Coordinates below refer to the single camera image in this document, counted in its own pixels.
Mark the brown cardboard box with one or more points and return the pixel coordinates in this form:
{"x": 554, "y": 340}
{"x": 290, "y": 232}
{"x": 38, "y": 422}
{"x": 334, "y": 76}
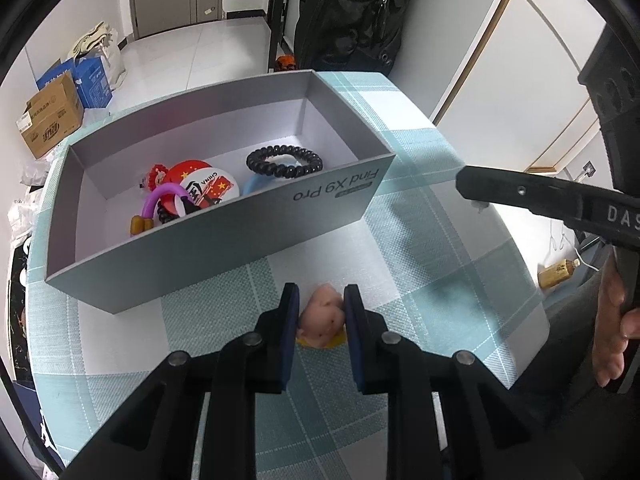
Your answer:
{"x": 50, "y": 115}

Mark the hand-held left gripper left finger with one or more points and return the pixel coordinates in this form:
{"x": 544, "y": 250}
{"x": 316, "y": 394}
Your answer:
{"x": 289, "y": 345}

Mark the person's trousers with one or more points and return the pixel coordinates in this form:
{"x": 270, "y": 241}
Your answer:
{"x": 565, "y": 360}

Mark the cartoon figure charm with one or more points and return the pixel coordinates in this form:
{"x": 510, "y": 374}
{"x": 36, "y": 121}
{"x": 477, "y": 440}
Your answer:
{"x": 152, "y": 176}

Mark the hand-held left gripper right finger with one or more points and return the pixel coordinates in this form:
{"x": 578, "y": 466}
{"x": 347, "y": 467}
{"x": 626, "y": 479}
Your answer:
{"x": 354, "y": 345}

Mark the pink pig toy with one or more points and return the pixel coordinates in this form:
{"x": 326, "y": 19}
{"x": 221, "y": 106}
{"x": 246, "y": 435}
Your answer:
{"x": 322, "y": 317}

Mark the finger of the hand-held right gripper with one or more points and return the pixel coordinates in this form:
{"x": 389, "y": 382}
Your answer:
{"x": 520, "y": 192}

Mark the yellow bottle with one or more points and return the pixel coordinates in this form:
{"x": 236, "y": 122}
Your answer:
{"x": 557, "y": 274}

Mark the blue cardboard box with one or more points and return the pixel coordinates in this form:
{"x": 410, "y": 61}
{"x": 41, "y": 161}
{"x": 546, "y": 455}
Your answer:
{"x": 92, "y": 82}

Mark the person's right hand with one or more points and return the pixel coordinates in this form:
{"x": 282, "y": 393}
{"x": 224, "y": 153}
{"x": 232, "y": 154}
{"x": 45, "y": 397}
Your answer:
{"x": 607, "y": 330}

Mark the clear plastic bags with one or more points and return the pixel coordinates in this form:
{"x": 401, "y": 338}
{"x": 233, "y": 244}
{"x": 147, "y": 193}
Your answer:
{"x": 27, "y": 195}

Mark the small orange object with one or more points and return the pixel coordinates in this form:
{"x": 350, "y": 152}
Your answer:
{"x": 285, "y": 63}

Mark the white cloth bags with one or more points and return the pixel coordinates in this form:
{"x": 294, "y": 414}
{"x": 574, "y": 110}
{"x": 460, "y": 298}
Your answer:
{"x": 102, "y": 45}

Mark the black bag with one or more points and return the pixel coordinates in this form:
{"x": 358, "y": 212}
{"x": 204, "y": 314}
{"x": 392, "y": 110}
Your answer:
{"x": 355, "y": 15}

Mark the silver cardboard box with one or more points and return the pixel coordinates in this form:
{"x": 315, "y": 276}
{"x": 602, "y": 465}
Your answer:
{"x": 225, "y": 250}

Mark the wall socket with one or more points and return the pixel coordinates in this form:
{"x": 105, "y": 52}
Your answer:
{"x": 588, "y": 168}

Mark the red round badge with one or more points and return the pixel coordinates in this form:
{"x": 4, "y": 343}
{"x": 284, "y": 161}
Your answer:
{"x": 181, "y": 172}

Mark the white round badge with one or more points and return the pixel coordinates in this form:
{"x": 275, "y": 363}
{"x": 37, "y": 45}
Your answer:
{"x": 212, "y": 190}

